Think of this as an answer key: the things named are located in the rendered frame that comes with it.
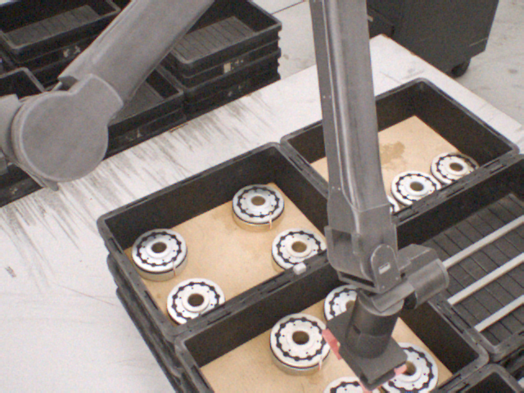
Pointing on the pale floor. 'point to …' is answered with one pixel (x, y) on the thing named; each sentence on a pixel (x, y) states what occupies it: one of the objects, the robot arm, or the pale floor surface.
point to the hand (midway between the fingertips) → (355, 372)
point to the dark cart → (435, 29)
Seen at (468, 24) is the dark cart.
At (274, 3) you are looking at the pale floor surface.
